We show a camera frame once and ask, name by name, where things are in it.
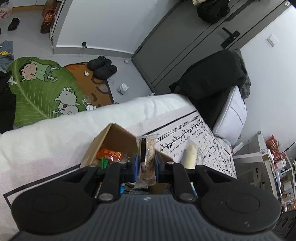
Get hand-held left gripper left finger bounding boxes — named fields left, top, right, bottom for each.
left=69, top=153, right=141, bottom=204

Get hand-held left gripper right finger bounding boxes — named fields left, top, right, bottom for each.
left=154, top=153, right=232, bottom=202

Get clear brown cake packet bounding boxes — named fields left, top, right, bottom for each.
left=135, top=134, right=160, bottom=189

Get orange snack packet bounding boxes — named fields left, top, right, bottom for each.
left=96, top=148, right=123, bottom=162

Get cardboard box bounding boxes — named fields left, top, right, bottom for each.
left=79, top=123, right=200, bottom=195

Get pale yellow snack packet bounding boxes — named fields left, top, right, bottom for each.
left=182, top=138, right=202, bottom=170

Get printed white blanket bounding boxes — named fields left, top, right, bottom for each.
left=0, top=109, right=238, bottom=232

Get white bed sheet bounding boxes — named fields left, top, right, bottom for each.
left=0, top=93, right=195, bottom=235

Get grey pillow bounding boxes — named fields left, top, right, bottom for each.
left=212, top=85, right=248, bottom=146

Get black clothing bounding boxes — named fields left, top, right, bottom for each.
left=169, top=49, right=246, bottom=131

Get black slipper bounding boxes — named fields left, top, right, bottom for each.
left=88, top=56, right=112, bottom=71
left=94, top=64, right=117, bottom=80

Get white bedside shelf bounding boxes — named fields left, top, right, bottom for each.
left=232, top=130, right=296, bottom=214

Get leaf-shaped cartoon rug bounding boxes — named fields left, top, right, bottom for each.
left=6, top=57, right=115, bottom=128

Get grey knit scarf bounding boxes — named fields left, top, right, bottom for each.
left=233, top=48, right=252, bottom=100

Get black garment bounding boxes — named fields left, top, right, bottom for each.
left=0, top=70, right=17, bottom=134

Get white door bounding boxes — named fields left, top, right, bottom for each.
left=55, top=0, right=179, bottom=55

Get black bag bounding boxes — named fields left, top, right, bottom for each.
left=196, top=0, right=231, bottom=24

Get blue jeans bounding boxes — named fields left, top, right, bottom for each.
left=0, top=40, right=15, bottom=70

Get red orange gift bag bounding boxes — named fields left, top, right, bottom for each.
left=40, top=6, right=56, bottom=34

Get black shoe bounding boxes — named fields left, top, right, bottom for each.
left=7, top=18, right=20, bottom=31

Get white charger cable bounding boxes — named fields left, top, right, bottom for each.
left=82, top=98, right=97, bottom=111

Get black door handle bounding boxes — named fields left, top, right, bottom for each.
left=221, top=27, right=241, bottom=48

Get white light switch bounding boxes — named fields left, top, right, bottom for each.
left=266, top=34, right=279, bottom=48

